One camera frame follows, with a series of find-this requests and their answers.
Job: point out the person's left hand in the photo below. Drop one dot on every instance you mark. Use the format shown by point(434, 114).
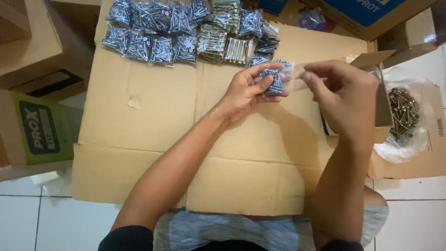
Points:
point(242, 92)

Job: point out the person's right fingers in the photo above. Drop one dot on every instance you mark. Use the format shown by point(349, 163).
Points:
point(313, 78)

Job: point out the clear bag of silver screws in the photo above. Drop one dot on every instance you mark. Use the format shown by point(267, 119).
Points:
point(275, 82)

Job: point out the brown cardboard box with tape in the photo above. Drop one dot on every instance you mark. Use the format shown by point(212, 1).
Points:
point(411, 38)

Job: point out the cardboard box with blue label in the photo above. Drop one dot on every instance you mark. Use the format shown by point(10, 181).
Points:
point(362, 14)

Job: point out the plain brown cardboard box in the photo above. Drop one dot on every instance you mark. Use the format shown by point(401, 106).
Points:
point(38, 45)

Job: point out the person's right hand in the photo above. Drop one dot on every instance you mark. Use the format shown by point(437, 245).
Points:
point(348, 101)

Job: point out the cardboard box with green label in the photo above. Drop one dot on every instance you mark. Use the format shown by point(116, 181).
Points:
point(38, 129)

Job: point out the black shirt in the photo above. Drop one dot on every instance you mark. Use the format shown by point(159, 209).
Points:
point(125, 240)

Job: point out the open brown cardboard box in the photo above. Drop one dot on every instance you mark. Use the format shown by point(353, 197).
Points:
point(418, 164)

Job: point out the pile of silver screw packets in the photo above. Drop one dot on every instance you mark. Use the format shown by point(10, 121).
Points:
point(156, 33)

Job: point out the clear bag of purple parts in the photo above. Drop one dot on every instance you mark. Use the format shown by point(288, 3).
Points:
point(311, 18)

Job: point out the grey shorts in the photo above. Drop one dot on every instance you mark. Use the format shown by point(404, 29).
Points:
point(226, 230)

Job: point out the heap of loose gold screws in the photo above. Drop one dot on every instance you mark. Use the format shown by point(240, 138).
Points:
point(404, 113)

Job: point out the small blue box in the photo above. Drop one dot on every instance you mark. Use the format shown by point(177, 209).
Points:
point(273, 5)

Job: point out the white plastic scrap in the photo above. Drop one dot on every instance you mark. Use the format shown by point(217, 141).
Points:
point(48, 181)

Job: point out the gold screw packet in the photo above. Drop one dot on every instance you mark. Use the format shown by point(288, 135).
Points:
point(225, 14)
point(212, 43)
point(238, 51)

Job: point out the black screw packet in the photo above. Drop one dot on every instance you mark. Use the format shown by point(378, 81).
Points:
point(267, 40)

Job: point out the flat brown cardboard sheet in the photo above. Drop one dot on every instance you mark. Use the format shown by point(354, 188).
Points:
point(156, 139)

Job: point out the clear plastic liner bag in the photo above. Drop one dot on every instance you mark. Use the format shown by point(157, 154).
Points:
point(423, 104)

